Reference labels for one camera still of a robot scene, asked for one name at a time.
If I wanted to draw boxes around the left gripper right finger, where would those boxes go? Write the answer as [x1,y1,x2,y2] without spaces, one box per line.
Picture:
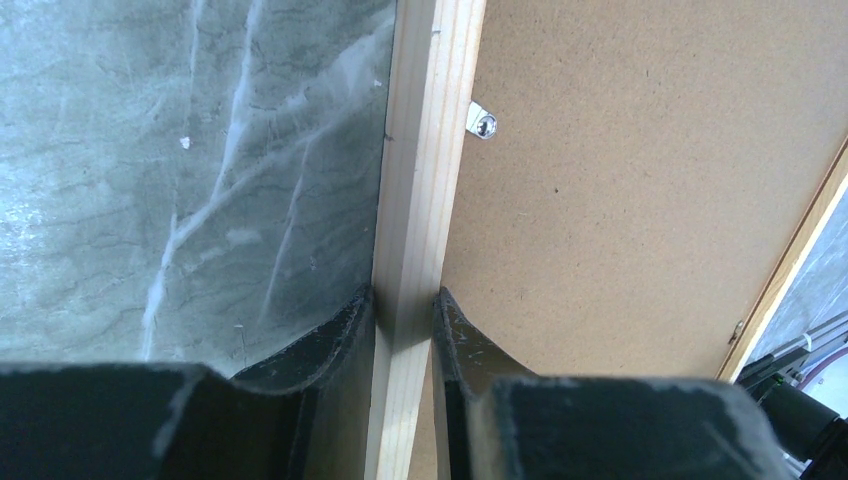
[432,289,790,479]

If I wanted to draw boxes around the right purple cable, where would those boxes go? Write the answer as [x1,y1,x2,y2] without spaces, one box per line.
[798,344,848,392]

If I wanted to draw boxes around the brown backing board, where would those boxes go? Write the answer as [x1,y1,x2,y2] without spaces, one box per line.
[407,0,848,480]

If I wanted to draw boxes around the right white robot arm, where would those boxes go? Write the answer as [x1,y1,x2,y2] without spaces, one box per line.
[736,347,847,479]

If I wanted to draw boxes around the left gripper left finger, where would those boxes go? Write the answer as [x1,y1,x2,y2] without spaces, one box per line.
[1,285,375,479]

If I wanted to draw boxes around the wooden picture frame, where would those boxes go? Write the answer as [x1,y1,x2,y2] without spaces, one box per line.
[365,1,847,479]

